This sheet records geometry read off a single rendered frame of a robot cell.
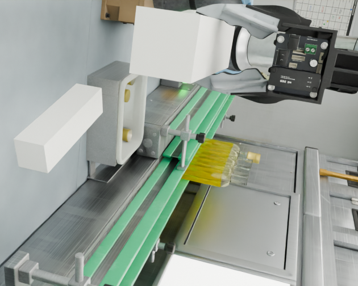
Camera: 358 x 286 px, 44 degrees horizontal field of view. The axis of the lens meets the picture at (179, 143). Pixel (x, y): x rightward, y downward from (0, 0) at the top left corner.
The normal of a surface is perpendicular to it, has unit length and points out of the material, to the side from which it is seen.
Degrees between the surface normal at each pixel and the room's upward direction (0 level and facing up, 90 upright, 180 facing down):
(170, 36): 90
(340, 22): 90
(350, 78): 90
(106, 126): 90
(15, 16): 0
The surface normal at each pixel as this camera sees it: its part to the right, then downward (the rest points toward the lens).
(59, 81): 0.96, 0.19
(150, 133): -0.26, 0.37
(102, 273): 0.10, -0.91
